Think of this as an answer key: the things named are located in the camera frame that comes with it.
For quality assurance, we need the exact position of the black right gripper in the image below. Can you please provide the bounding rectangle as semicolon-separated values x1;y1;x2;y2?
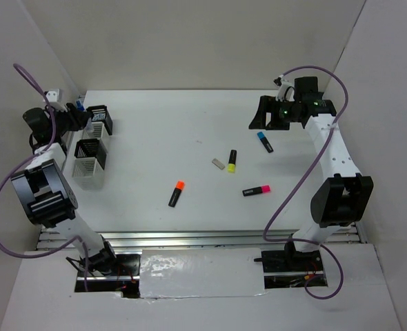
249;94;301;130

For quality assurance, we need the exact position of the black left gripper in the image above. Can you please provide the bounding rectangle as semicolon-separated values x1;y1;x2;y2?
48;103;91;137

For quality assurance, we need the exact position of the orange cap black highlighter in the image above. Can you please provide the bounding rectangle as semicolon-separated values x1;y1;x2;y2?
168;181;185;208

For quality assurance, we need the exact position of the clear glue bottle blue cap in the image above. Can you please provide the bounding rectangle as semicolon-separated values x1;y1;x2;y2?
75;99;93;132

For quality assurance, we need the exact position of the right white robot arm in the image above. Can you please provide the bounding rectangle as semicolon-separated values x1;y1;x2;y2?
248;77;374;270

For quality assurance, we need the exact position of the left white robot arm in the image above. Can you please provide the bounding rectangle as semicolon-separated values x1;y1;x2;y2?
10;103;119;275

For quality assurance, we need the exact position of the blue cap black highlighter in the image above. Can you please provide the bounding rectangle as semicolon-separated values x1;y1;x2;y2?
257;132;274;153

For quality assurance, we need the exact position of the far black mesh container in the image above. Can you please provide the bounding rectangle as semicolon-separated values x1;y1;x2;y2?
86;105;113;136

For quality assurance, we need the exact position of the black mesh container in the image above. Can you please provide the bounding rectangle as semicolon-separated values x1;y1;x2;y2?
74;139;107;170
86;105;113;136

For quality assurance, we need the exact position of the far white mesh container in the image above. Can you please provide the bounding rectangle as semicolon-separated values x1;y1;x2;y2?
81;122;110;150

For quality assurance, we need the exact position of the white mesh container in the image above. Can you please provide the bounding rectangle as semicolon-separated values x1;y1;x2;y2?
72;157;104;191
81;122;110;150

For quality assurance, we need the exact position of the near black mesh container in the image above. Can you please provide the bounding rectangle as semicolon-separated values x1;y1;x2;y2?
74;139;107;170

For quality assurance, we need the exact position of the yellow cap black highlighter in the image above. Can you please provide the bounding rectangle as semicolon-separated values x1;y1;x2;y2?
228;150;237;173

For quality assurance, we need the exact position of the near white mesh container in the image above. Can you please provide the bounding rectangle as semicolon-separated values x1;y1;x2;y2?
72;157;104;191

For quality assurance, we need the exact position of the white eraser block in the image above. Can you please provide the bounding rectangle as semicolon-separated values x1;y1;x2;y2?
212;158;225;170

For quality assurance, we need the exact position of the pink cap black highlighter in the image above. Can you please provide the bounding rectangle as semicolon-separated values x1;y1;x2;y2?
242;185;271;197

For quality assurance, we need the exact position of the white foil cover plate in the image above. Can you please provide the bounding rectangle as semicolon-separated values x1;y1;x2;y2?
139;248;266;299

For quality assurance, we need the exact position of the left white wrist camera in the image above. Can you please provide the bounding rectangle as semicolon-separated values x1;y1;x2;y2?
46;89;67;112

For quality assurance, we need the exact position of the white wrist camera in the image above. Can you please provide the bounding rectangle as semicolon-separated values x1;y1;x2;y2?
46;89;67;112
273;74;294;101

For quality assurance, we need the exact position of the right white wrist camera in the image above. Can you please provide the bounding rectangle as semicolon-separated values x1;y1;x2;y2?
273;74;294;101

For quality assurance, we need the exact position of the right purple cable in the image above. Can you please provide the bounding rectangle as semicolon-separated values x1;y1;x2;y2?
262;65;349;300

